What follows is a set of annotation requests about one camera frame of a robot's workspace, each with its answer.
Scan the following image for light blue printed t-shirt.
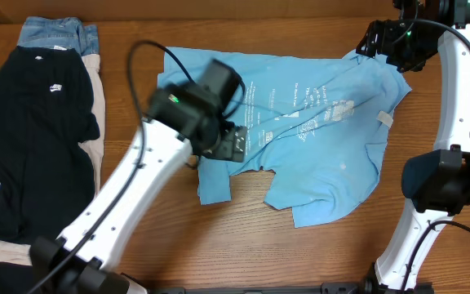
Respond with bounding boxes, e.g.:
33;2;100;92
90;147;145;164
157;47;410;227

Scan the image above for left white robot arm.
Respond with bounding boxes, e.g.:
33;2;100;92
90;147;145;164
29;60;247;294

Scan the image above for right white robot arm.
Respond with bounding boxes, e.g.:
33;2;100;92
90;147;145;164
350;0;470;293

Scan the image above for blue denim jeans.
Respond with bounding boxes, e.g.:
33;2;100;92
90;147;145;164
17;16;100;56

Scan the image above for black t-shirt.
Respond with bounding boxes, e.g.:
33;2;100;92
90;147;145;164
0;47;100;244

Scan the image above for beige garment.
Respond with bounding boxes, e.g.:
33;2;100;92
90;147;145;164
0;54;105;265

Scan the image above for dark garment with blue trim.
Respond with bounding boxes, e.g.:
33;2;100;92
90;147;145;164
0;263;34;294

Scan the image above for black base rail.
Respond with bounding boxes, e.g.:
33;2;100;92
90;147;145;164
144;281;435;294

